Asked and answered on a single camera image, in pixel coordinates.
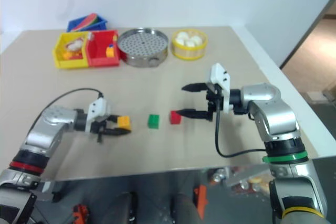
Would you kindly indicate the toy watermelon slice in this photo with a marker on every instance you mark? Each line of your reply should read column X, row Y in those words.
column 85, row 22

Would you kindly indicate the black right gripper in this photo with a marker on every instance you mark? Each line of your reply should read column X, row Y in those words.
column 213, row 103

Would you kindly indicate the brown cardboard box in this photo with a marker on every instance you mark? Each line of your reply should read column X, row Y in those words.
column 321, row 94

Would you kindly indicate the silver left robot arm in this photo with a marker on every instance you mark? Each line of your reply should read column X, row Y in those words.
column 52, row 120

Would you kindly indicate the green toy cube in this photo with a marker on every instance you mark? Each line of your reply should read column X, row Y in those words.
column 153, row 121

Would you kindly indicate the yellow plastic bin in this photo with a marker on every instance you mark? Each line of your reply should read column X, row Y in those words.
column 59, row 56

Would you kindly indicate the yellow toy cube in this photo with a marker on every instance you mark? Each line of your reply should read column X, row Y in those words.
column 124, row 123

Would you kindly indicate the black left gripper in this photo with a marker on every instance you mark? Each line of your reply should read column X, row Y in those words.
column 101, row 127

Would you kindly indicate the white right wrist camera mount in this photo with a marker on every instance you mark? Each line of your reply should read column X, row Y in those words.
column 221, row 79

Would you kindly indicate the round steel steamer tray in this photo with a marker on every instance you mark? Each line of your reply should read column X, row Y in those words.
column 143, row 44

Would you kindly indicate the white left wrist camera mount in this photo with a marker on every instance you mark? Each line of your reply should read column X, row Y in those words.
column 99, row 108

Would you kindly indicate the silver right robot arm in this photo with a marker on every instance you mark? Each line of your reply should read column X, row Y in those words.
column 275, row 119

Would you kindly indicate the blue plastic bin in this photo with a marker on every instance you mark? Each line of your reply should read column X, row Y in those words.
column 101, row 24

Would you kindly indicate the red plastic bin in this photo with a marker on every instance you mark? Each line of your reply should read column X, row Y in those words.
column 101, row 61

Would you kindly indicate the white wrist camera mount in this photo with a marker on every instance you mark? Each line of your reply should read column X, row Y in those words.
column 221, row 79
column 99, row 108

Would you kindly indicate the yellow toy food piece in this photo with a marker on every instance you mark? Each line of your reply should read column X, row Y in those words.
column 68, row 55

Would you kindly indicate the orange plastic clamp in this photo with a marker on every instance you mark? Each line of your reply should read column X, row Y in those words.
column 201, row 200
column 81, row 213

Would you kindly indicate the white toy food piece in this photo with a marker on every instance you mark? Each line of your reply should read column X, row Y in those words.
column 74, row 44

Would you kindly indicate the white toy bun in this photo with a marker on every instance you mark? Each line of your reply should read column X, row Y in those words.
column 197, row 40
column 179, row 41
column 189, row 42
column 181, row 35

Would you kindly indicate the yellow round steamer basket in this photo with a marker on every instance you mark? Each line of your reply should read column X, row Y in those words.
column 189, row 52

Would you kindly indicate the red toy cube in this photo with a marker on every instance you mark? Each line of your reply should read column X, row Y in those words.
column 175, row 117

